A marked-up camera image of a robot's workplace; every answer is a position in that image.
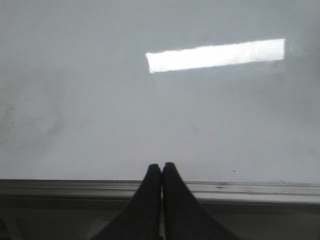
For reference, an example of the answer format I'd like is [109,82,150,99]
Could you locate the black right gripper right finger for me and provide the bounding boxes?
[162,162,239,240]

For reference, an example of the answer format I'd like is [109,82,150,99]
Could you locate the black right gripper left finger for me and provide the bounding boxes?
[93,164,162,240]

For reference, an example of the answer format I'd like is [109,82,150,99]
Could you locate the white whiteboard with aluminium frame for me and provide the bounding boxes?
[0,0,320,240]

